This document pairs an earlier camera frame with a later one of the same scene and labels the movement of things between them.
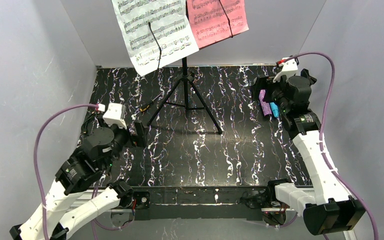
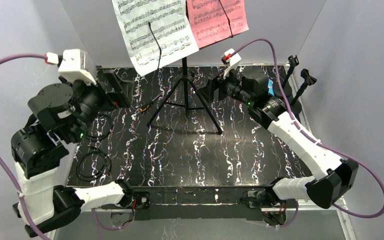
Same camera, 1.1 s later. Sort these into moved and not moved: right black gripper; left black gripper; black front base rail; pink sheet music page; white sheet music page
Moved: right black gripper; left black gripper
Not moved: black front base rail; pink sheet music page; white sheet music page
